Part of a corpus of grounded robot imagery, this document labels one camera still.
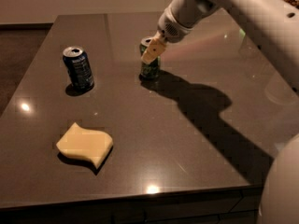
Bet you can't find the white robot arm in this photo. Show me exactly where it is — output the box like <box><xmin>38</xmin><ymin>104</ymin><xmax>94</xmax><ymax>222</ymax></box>
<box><xmin>141</xmin><ymin>0</ymin><xmax>299</xmax><ymax>224</ymax></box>

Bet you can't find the green soda can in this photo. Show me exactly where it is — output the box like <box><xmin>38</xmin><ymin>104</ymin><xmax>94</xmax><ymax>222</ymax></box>
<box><xmin>138</xmin><ymin>36</ymin><xmax>162</xmax><ymax>80</ymax></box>

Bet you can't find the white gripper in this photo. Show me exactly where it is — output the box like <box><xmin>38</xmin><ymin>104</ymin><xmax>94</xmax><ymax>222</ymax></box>
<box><xmin>141</xmin><ymin>0</ymin><xmax>219</xmax><ymax>64</ymax></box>

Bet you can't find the blue pepsi can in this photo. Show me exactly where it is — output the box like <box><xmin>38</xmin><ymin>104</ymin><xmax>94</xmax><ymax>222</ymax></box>
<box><xmin>63</xmin><ymin>46</ymin><xmax>94</xmax><ymax>92</ymax></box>

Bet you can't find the yellow sponge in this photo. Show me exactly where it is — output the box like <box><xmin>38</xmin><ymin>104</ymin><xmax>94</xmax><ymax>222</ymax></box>
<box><xmin>56</xmin><ymin>122</ymin><xmax>113</xmax><ymax>169</ymax></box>

